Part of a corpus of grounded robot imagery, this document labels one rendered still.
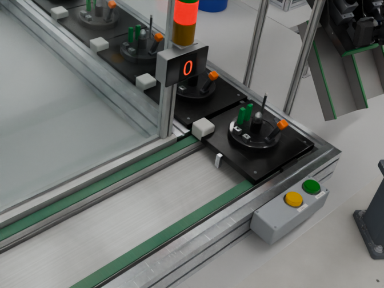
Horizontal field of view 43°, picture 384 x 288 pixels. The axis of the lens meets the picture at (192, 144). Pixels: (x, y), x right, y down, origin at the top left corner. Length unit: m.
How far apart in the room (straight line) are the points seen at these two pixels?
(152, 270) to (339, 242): 0.51
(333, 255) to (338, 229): 0.09
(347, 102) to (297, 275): 0.55
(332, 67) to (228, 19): 0.75
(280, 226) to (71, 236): 0.47
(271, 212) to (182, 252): 0.24
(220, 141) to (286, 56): 0.73
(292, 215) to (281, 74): 0.77
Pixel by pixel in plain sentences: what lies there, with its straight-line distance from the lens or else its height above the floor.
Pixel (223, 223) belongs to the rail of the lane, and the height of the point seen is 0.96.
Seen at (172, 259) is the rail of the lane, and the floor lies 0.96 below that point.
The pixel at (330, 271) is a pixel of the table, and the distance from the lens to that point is 1.25.
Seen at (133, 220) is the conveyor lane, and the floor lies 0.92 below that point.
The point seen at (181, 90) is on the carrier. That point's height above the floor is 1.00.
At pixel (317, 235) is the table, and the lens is 1.30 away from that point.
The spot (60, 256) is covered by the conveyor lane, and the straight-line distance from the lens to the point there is 1.11.
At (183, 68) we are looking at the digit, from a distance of 1.13.
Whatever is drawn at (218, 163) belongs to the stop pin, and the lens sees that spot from 1.28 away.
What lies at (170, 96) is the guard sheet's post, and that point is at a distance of 1.22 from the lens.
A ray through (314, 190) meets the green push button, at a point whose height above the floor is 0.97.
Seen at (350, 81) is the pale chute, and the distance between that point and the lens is 1.52.
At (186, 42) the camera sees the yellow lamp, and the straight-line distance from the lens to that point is 1.10.
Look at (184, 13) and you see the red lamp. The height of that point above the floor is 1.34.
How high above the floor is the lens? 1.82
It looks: 41 degrees down
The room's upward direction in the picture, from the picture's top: 8 degrees clockwise
